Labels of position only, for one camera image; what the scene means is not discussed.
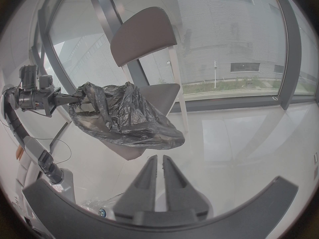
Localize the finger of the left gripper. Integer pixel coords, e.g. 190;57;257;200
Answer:
56;94;82;106

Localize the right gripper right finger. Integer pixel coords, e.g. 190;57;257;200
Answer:
163;155;209;220

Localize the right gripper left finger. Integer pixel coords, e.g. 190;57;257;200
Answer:
113;155;158;224

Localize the black plastic bag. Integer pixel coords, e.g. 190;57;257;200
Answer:
68;82;185;151

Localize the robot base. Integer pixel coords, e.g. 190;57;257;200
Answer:
16;167;215;221

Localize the grey chair with white legs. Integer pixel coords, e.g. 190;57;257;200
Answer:
107;6;189;161

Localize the window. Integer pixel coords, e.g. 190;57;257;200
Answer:
30;0;319;147

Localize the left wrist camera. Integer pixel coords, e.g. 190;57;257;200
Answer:
39;75;53;92

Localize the black cable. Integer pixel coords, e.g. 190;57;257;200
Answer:
35;138;72;164

